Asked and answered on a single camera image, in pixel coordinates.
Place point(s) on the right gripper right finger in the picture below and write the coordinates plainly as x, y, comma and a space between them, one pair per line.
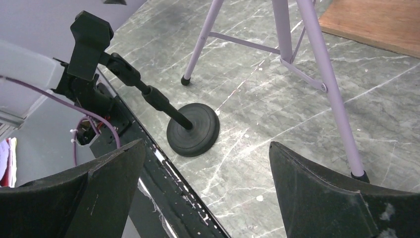
317, 202

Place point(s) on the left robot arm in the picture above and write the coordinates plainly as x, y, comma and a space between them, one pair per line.
27, 66

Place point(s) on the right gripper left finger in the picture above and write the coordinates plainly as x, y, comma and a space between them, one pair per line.
91, 200

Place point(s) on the wooden board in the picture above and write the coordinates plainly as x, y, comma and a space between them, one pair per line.
392, 25

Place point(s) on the black microphone desk stand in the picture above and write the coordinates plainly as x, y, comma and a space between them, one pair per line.
192, 130

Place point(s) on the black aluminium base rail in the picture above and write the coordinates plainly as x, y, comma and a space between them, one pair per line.
164, 204

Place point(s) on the stack of sheet music papers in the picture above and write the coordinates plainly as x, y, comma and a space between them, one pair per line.
8, 163

